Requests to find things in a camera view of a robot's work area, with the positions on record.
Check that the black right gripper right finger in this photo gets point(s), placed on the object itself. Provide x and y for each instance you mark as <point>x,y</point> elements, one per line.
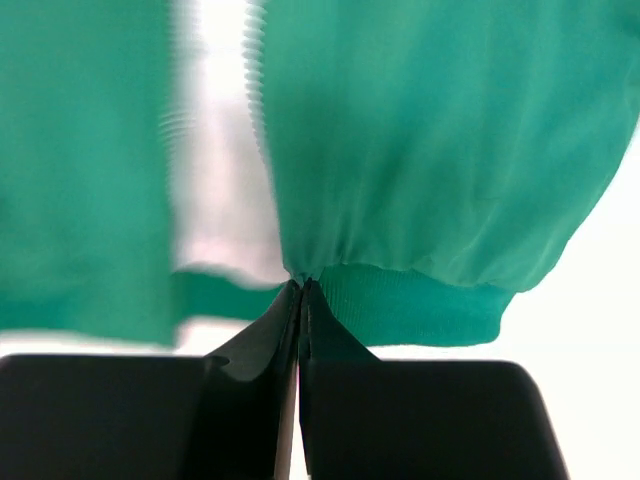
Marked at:
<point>365,418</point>

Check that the green kids varsity jacket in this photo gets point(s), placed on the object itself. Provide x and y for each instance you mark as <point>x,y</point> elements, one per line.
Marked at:
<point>423,161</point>

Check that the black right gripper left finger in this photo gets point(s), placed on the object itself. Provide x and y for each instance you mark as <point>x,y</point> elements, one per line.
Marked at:
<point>224,415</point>

